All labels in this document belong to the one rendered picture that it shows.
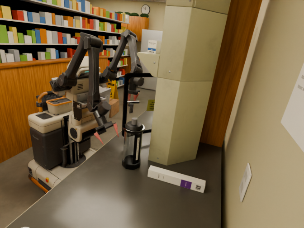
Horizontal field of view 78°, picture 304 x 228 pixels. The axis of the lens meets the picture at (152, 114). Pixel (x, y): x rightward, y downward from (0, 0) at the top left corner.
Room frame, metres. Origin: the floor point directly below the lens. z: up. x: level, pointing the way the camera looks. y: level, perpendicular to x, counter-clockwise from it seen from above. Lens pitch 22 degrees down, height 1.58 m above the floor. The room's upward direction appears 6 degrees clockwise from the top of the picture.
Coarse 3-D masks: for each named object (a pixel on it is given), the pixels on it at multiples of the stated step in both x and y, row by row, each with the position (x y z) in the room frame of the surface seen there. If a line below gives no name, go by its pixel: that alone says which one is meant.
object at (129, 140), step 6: (144, 126) 0.86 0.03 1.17; (126, 132) 0.81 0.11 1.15; (126, 138) 0.81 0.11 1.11; (132, 138) 0.80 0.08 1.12; (126, 144) 0.81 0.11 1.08; (132, 144) 0.80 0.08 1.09; (126, 150) 0.81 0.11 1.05; (132, 150) 0.80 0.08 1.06; (126, 156) 0.81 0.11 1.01; (132, 156) 0.80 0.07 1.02; (126, 162) 0.80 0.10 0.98; (132, 162) 0.80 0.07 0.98; (138, 162) 0.82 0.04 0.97
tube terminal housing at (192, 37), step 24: (168, 24) 0.89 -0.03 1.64; (192, 24) 0.87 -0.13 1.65; (216, 24) 0.93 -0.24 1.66; (168, 48) 0.89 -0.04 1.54; (192, 48) 0.88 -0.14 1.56; (216, 48) 0.95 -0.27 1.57; (168, 72) 0.88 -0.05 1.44; (192, 72) 0.89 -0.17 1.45; (168, 96) 0.88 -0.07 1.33; (192, 96) 0.91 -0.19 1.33; (168, 120) 0.87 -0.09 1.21; (192, 120) 0.92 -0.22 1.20; (168, 144) 0.87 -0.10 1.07; (192, 144) 0.94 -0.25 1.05
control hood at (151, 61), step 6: (138, 54) 0.93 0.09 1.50; (144, 54) 0.92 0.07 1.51; (150, 54) 0.91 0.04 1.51; (156, 54) 0.94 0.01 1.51; (144, 60) 0.92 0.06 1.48; (150, 60) 0.91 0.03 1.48; (156, 60) 0.90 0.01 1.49; (150, 66) 0.91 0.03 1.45; (156, 66) 0.90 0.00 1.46; (150, 72) 0.91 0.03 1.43; (156, 72) 0.90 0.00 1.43
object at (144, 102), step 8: (136, 80) 1.07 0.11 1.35; (144, 80) 1.10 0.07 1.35; (152, 80) 1.13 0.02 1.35; (128, 88) 1.05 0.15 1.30; (136, 88) 1.07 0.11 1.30; (144, 88) 1.10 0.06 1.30; (152, 88) 1.13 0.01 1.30; (128, 96) 1.05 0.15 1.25; (136, 96) 1.07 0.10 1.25; (144, 96) 1.10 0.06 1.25; (152, 96) 1.13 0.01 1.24; (128, 104) 1.05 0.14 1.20; (136, 104) 1.08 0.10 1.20; (144, 104) 1.11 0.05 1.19; (152, 104) 1.14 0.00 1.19; (128, 112) 1.05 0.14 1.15; (136, 112) 1.08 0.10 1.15; (144, 112) 1.11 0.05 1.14; (152, 112) 1.14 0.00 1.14; (128, 120) 1.05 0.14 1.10; (144, 120) 1.11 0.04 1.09
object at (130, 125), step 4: (132, 120) 0.84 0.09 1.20; (136, 120) 0.84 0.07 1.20; (128, 124) 0.83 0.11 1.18; (132, 124) 0.83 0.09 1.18; (136, 124) 0.84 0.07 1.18; (140, 124) 0.85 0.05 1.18; (128, 128) 0.81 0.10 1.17; (132, 128) 0.80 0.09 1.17; (136, 128) 0.81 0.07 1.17; (140, 128) 0.82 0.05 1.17
